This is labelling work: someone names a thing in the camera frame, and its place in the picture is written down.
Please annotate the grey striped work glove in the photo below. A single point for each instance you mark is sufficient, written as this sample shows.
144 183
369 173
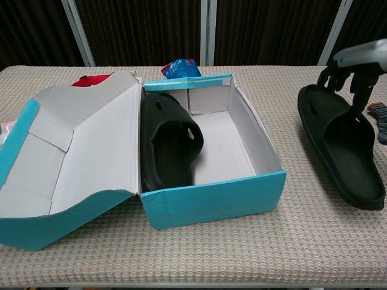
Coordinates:
381 121

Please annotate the beige woven tablecloth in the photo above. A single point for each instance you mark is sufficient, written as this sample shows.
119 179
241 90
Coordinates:
272 247

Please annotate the blue snack bag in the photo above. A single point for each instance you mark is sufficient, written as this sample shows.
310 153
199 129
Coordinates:
181 69

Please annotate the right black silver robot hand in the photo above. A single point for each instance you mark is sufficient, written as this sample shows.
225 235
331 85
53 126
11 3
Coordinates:
366 57

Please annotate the grey metal partition post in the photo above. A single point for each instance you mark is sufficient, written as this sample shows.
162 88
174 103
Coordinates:
78 33
208 33
334 33

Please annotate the black rubber slipper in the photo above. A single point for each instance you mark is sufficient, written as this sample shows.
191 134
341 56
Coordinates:
332 111
169 114

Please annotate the pink white plastic packet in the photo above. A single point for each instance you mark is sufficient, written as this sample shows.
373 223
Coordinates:
6 133

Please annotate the teal white cardboard shoe box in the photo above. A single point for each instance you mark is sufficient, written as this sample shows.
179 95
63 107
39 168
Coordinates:
211 205

